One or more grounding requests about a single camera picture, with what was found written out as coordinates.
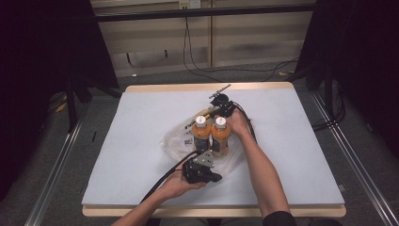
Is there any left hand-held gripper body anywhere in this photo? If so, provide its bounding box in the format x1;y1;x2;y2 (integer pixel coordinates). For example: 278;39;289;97
182;150;215;186

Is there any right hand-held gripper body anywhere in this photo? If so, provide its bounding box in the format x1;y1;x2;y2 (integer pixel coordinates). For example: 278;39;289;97
209;84;236;118

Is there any slim yellow item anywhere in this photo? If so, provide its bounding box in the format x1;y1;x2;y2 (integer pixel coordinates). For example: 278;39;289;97
196;106;219;120

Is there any clear plastic bag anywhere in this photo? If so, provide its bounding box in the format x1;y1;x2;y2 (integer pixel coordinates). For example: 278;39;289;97
159;114;248;181

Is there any person's right hand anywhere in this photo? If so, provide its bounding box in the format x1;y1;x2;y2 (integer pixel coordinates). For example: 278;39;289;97
226;107;252;139

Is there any person's left hand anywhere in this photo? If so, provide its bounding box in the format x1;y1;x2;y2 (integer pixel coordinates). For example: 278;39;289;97
159;170;208;202

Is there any orange juice bottle white cap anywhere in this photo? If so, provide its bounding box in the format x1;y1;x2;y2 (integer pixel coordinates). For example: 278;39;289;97
191;115;212;153
210;116;231;158

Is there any wooden table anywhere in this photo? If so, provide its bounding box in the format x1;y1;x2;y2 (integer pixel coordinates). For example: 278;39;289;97
82;82;347;218

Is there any white table mat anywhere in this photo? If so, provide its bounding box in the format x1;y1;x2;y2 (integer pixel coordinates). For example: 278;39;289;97
81;88;345;207

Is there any black horizontal bar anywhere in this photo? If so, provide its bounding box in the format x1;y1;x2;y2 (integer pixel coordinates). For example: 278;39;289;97
93;3;316;23

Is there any black metal stand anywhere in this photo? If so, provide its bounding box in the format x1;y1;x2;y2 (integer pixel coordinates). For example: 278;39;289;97
64;74;95;133
324;62;335;123

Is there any black curtain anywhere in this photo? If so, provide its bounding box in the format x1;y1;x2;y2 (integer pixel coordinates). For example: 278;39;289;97
295;0;399;158
0;0;120;202

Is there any right hand-held gripper cable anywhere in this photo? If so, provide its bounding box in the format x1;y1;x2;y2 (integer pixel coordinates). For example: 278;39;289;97
232;101;258;144

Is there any hand-held gripper cable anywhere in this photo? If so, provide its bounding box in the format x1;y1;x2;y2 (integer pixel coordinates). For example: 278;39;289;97
232;101;258;144
139;150;201;204

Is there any left hand-held gripper cable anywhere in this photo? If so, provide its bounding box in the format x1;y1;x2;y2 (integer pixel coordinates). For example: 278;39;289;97
139;150;201;204

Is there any black cable on floor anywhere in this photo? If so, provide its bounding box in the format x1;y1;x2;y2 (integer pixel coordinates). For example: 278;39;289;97
183;17;299;83

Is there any wall power outlet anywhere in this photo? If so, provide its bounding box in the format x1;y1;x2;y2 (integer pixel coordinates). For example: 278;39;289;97
178;0;201;9

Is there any bundle of black floor cables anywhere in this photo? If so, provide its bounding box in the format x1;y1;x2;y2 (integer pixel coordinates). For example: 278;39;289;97
311;84;346;131

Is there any metal floor rail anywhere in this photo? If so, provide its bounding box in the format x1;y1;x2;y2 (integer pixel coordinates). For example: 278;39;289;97
310;92;399;226
24;116;86;226

